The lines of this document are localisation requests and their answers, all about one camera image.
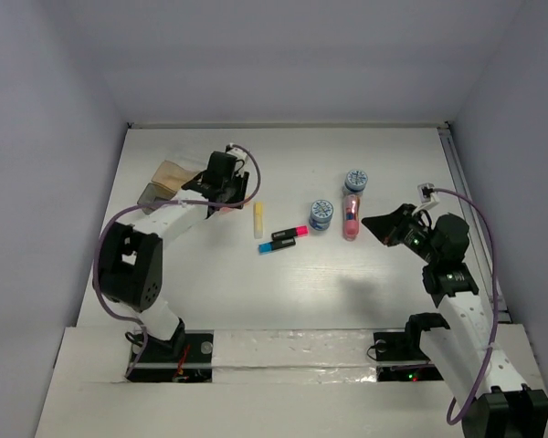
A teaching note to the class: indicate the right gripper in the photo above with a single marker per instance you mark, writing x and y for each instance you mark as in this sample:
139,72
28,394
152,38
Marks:
388,226

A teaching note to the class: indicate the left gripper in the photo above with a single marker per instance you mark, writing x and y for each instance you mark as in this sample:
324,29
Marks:
237,191

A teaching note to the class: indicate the yellow highlighter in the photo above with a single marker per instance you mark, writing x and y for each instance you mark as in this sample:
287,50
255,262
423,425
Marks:
258,220

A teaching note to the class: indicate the pink clear tube case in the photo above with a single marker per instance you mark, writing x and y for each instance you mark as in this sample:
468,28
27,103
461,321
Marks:
351,224

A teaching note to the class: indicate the blue highlighter black body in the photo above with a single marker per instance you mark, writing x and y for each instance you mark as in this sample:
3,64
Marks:
276,245

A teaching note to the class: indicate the pink highlighter black body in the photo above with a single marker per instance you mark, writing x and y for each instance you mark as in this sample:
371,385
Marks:
294,232

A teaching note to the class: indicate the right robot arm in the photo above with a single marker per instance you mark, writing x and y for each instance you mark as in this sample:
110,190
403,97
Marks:
490,397

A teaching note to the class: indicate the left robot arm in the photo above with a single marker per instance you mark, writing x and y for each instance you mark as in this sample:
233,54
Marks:
127,271

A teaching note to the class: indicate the amber plastic bin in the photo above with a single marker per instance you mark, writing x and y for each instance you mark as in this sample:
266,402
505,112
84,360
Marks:
169,179

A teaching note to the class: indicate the grey plastic bin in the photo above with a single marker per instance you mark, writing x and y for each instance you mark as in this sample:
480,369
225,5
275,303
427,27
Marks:
153,197

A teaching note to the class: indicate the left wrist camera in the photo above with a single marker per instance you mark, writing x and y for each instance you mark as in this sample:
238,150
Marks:
237,151

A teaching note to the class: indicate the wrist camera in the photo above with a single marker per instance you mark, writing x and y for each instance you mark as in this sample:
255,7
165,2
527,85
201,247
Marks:
237,151
427,193

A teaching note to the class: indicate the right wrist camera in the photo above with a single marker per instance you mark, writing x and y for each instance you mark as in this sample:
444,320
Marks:
427,193

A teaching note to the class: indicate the aluminium side rail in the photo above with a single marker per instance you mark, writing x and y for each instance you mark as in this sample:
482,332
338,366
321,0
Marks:
480,250

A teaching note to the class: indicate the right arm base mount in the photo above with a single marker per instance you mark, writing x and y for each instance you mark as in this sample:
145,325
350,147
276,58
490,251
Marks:
397,361

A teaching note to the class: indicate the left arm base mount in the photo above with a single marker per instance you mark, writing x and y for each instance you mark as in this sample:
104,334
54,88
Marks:
187,358

